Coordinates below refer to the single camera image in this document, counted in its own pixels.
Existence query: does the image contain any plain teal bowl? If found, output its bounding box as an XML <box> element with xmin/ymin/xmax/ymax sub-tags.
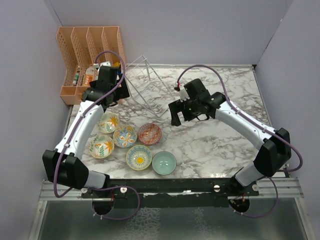
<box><xmin>152</xmin><ymin>151</ymin><xmax>177</xmax><ymax>176</ymax></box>

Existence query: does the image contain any red patterned bowl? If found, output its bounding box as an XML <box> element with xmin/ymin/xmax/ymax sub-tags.
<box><xmin>138</xmin><ymin>123</ymin><xmax>162</xmax><ymax>146</ymax></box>

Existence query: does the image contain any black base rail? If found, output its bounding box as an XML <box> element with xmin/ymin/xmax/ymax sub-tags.
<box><xmin>81</xmin><ymin>178</ymin><xmax>259</xmax><ymax>208</ymax></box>

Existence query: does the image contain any yellow blue sun bowl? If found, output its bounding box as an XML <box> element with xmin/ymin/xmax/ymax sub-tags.
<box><xmin>126</xmin><ymin>145</ymin><xmax>153</xmax><ymax>171</ymax></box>

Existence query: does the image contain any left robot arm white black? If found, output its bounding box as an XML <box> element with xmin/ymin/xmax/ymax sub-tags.
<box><xmin>42</xmin><ymin>65</ymin><xmax>130</xmax><ymax>198</ymax></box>

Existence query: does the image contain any white wire dish rack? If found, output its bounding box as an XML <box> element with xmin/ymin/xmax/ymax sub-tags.
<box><xmin>125</xmin><ymin>55</ymin><xmax>175</xmax><ymax>117</ymax></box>

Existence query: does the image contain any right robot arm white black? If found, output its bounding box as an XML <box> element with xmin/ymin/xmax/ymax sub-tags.
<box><xmin>168</xmin><ymin>78</ymin><xmax>292</xmax><ymax>196</ymax></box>

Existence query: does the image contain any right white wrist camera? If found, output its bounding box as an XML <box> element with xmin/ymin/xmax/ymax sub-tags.
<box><xmin>179</xmin><ymin>87</ymin><xmax>190</xmax><ymax>102</ymax></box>

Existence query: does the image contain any floral orange green bowl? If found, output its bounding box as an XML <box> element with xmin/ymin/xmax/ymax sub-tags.
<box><xmin>88</xmin><ymin>135</ymin><xmax>115</xmax><ymax>159</ymax></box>
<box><xmin>96</xmin><ymin>111</ymin><xmax>120</xmax><ymax>134</ymax></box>

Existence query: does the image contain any blue orange ornate bowl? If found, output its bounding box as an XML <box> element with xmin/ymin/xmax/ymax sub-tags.
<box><xmin>112</xmin><ymin>125</ymin><xmax>138</xmax><ymax>148</ymax></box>

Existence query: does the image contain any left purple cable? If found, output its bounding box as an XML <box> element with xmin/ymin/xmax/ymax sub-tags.
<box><xmin>53</xmin><ymin>51</ymin><xmax>141</xmax><ymax>221</ymax></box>

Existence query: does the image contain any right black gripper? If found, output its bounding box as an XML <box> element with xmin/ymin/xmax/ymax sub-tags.
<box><xmin>168</xmin><ymin>96</ymin><xmax>201</xmax><ymax>127</ymax></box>

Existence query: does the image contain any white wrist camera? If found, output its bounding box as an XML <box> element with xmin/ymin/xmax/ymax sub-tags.
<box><xmin>91</xmin><ymin>61</ymin><xmax>112</xmax><ymax>71</ymax></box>
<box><xmin>179</xmin><ymin>87</ymin><xmax>190</xmax><ymax>102</ymax></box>

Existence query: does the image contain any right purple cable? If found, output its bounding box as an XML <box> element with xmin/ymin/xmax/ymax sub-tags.
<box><xmin>176</xmin><ymin>64</ymin><xmax>303</xmax><ymax>218</ymax></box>

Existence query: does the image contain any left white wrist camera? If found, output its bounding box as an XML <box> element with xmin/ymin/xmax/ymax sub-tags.
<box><xmin>91</xmin><ymin>61</ymin><xmax>112</xmax><ymax>71</ymax></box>

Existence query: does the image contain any purple cable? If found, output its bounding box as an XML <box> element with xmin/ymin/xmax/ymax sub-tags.
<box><xmin>53</xmin><ymin>51</ymin><xmax>141</xmax><ymax>221</ymax></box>
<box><xmin>176</xmin><ymin>64</ymin><xmax>303</xmax><ymax>218</ymax></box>

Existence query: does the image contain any peach plastic desk organizer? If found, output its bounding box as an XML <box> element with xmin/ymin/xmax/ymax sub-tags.
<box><xmin>56</xmin><ymin>26</ymin><xmax>127</xmax><ymax>106</ymax></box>

